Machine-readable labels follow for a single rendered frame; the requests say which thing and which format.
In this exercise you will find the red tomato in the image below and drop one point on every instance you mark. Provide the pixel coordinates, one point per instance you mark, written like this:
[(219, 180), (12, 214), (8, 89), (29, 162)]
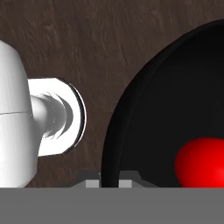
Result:
[(202, 163)]

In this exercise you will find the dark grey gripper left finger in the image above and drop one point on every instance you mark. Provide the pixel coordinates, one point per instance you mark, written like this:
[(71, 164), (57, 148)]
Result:
[(90, 176)]

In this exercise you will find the black round plate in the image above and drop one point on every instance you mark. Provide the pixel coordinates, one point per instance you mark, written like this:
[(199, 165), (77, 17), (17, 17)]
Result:
[(163, 110)]

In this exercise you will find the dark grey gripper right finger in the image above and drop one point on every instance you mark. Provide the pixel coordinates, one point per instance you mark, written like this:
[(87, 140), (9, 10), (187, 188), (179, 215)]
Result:
[(131, 176)]

